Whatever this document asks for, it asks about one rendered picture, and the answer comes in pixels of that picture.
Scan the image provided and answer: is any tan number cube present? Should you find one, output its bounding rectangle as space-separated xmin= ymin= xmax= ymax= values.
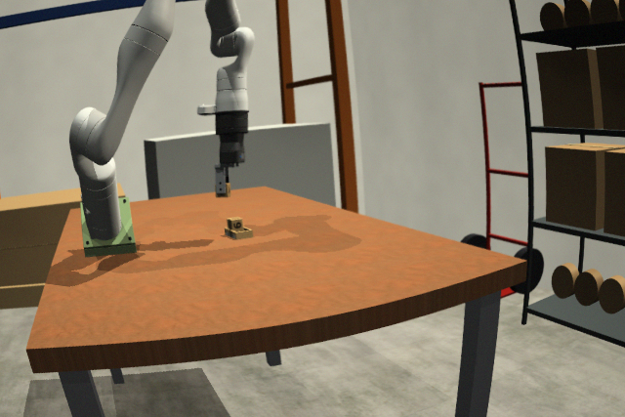
xmin=227 ymin=217 xmax=243 ymax=231
xmin=216 ymin=183 xmax=230 ymax=197

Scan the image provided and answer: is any tan wooden tray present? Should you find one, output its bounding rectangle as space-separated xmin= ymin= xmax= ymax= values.
xmin=225 ymin=228 xmax=253 ymax=240

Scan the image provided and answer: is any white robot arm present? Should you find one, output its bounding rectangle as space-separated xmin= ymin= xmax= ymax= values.
xmin=69 ymin=0 xmax=255 ymax=240

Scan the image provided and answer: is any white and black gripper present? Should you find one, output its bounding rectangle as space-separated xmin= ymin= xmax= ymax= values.
xmin=197 ymin=89 xmax=249 ymax=193

